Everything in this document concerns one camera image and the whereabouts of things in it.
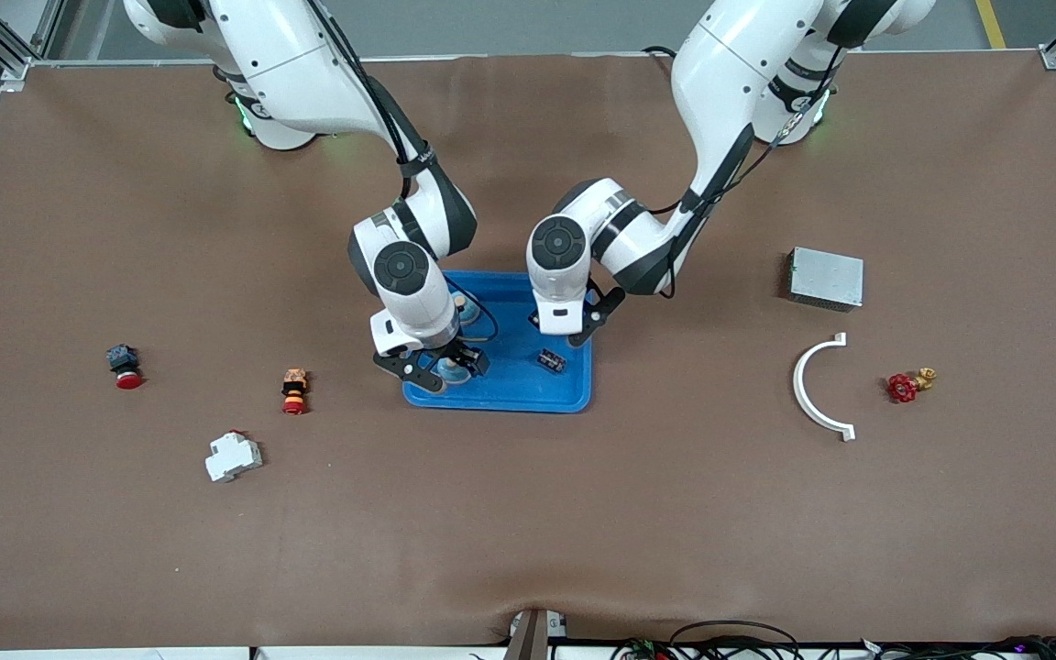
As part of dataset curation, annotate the silver power supply box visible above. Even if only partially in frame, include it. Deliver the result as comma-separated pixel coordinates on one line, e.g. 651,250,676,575
786,247,864,313

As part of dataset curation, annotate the black left camera cable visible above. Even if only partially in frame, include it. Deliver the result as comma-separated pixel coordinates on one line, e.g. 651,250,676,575
654,55,845,300

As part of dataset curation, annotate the brown table cover mat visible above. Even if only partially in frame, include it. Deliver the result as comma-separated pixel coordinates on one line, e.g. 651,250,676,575
0,50,1056,650

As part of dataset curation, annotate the red mushroom push button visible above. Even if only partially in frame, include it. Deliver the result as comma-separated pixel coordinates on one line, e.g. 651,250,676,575
106,344,145,391

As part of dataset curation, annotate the brass valve red handle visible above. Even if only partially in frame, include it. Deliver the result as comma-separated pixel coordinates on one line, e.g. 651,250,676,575
887,367,938,405

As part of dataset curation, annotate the white circuit breaker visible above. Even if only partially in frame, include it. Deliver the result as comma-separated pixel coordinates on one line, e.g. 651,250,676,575
205,429,263,484

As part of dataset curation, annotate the white curved bracket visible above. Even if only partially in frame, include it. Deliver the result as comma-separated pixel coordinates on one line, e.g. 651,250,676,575
793,332,857,443

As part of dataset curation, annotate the black camera cable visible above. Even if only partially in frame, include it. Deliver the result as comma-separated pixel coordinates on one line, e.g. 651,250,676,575
303,0,500,346
654,55,845,300

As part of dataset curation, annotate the metal clamp bracket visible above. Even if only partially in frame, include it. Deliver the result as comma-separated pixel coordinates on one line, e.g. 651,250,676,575
502,609,569,660

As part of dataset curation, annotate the black cable bundle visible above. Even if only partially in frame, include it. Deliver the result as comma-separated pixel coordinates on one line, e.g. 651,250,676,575
610,620,1056,660

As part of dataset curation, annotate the white board strip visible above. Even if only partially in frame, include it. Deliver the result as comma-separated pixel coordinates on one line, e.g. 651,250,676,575
0,648,250,660

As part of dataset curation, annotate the black right camera cable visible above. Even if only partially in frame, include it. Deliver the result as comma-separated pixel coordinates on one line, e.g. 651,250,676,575
303,0,500,346

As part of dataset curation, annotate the blue plastic tray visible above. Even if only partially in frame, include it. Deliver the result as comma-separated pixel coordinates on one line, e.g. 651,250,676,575
402,269,595,414

